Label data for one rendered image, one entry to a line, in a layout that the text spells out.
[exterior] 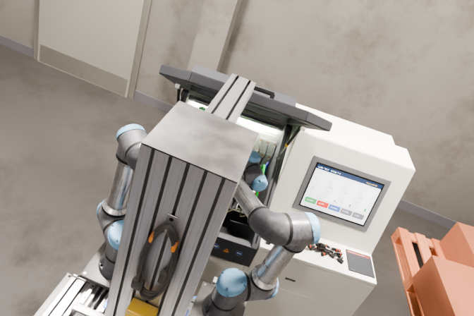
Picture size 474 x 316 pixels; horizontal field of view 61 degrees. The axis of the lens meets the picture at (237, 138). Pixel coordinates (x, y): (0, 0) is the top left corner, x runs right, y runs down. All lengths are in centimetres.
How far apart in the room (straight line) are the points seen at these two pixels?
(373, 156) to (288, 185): 50
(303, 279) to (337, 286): 20
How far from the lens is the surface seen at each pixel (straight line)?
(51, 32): 531
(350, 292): 258
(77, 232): 344
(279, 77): 440
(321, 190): 241
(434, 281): 386
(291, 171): 234
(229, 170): 97
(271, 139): 250
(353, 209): 249
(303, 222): 149
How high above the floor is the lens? 261
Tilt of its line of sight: 32 degrees down
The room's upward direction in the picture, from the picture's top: 20 degrees clockwise
